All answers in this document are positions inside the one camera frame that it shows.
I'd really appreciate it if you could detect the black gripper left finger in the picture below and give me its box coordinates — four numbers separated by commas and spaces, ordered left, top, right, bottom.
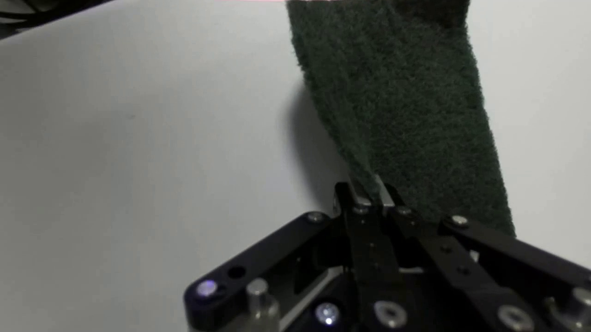
184, 181, 403, 332

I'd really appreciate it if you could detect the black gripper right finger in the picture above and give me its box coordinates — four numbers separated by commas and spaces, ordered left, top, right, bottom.
376, 183, 591, 332

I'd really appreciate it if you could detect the dark green cloth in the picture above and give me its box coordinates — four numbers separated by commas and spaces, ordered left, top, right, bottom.
285, 0, 518, 238

